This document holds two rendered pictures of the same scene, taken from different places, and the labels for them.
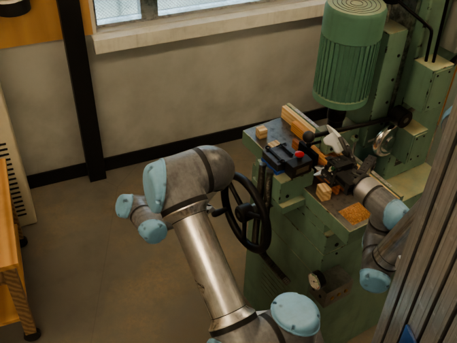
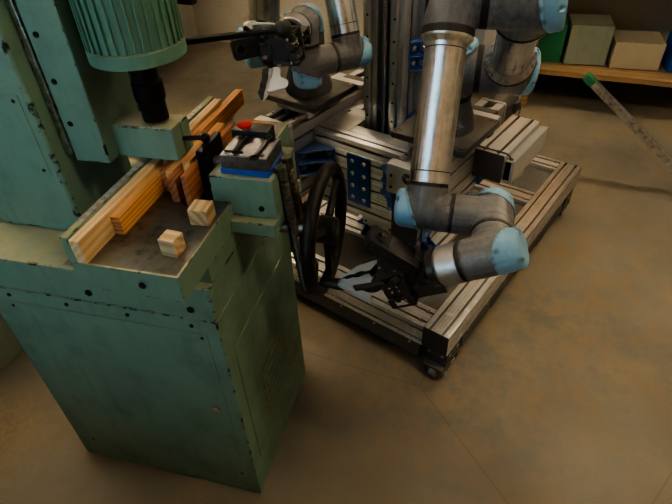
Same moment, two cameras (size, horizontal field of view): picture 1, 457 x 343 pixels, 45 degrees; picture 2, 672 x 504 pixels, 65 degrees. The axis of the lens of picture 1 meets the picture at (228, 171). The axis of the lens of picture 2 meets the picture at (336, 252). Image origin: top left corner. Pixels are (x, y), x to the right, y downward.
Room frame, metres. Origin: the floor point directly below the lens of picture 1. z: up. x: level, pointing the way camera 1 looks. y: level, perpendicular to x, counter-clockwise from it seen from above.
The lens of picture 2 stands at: (1.90, 0.63, 1.49)
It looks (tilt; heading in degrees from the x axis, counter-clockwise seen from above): 39 degrees down; 229
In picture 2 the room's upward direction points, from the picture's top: 3 degrees counter-clockwise
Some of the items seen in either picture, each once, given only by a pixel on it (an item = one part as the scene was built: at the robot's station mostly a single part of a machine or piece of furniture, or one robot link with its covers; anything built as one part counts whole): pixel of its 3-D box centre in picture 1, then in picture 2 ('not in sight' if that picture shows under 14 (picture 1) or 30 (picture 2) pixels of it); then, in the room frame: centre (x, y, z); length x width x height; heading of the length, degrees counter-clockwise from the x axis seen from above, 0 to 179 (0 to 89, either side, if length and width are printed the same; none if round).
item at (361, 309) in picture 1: (331, 251); (178, 338); (1.57, -0.45, 0.36); 0.58 x 0.45 x 0.71; 123
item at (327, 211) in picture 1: (302, 177); (221, 193); (1.44, -0.26, 0.87); 0.61 x 0.30 x 0.06; 33
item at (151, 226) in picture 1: (154, 222); (483, 216); (1.16, 0.22, 0.90); 0.11 x 0.11 x 0.08; 32
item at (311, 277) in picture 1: (317, 281); not in sight; (1.17, -0.31, 0.65); 0.06 x 0.04 x 0.08; 33
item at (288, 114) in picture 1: (334, 153); (162, 165); (1.51, -0.36, 0.92); 0.60 x 0.02 x 0.05; 33
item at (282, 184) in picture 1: (284, 175); (255, 179); (1.39, -0.19, 0.91); 0.15 x 0.14 x 0.09; 33
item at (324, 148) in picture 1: (336, 137); (153, 138); (1.51, -0.36, 0.99); 0.14 x 0.07 x 0.09; 123
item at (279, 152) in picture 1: (286, 159); (252, 146); (1.39, -0.19, 0.99); 0.13 x 0.11 x 0.06; 33
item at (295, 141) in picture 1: (315, 165); (212, 160); (1.43, -0.29, 0.93); 0.25 x 0.01 x 0.07; 33
